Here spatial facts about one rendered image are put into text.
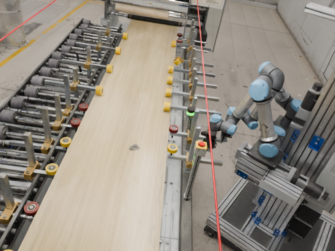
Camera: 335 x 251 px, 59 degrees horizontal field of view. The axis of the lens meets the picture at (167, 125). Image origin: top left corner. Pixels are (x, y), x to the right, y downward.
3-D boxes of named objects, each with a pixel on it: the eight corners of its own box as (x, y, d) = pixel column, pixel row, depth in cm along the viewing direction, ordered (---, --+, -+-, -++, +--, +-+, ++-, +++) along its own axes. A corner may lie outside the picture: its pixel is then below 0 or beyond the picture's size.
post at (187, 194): (189, 195, 220) (202, 151, 193) (189, 200, 217) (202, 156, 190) (183, 194, 220) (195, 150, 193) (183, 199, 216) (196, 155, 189)
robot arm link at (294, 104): (291, 121, 241) (298, 107, 232) (281, 111, 250) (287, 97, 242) (302, 119, 245) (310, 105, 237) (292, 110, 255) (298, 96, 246)
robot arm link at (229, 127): (240, 121, 210) (225, 115, 214) (235, 129, 202) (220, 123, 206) (237, 130, 215) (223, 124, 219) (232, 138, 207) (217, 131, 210)
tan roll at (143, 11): (201, 23, 456) (203, 15, 449) (202, 26, 446) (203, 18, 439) (109, 8, 450) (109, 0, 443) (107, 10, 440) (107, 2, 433)
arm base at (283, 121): (299, 125, 255) (304, 116, 249) (293, 133, 245) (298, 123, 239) (282, 117, 261) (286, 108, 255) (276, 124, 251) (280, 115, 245)
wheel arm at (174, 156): (221, 164, 240) (222, 160, 237) (221, 167, 237) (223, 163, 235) (168, 156, 238) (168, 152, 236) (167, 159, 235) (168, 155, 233)
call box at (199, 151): (204, 150, 195) (206, 141, 190) (204, 158, 189) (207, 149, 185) (193, 149, 195) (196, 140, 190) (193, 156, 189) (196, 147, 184)
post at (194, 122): (188, 153, 263) (199, 108, 234) (188, 155, 260) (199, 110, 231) (184, 152, 263) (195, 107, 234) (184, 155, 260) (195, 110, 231)
